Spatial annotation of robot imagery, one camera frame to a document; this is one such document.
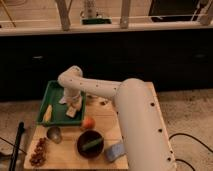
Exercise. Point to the dark brown bowl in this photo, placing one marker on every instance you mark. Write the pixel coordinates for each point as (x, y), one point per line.
(88, 136)

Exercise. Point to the yellow corn cob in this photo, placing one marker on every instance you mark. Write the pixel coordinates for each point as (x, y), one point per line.
(47, 114)

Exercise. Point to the blue sponge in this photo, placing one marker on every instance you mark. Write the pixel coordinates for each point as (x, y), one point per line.
(115, 151)

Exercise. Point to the green cucumber piece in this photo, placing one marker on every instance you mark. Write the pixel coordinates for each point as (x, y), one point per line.
(91, 144)

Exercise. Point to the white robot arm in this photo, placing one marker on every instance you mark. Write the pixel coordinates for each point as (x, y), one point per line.
(142, 126)

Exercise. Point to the black pole stand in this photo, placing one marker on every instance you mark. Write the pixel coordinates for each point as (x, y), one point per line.
(16, 147)

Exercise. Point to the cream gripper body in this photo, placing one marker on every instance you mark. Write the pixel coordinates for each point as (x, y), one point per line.
(73, 98)

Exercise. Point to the orange fruit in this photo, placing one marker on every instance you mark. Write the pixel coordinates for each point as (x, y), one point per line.
(88, 123)

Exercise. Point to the wooden post right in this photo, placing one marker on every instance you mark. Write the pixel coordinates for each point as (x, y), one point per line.
(125, 11)

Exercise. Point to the wooden post left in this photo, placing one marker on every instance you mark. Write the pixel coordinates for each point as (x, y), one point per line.
(63, 13)

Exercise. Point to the green base bottle object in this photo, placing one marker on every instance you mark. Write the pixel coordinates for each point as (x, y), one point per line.
(90, 16)

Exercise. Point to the wooden post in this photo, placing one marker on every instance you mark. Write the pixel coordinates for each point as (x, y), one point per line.
(125, 11)
(63, 13)

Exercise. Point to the grey folded cloth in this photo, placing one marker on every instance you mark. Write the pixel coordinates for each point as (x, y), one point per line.
(62, 100)

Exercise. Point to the small metal cup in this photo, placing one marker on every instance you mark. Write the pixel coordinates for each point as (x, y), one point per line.
(54, 134)

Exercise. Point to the black monitor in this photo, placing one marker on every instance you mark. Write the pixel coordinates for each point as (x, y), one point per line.
(172, 10)

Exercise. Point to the green plastic tray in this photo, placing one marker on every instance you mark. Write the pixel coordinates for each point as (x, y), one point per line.
(53, 94)

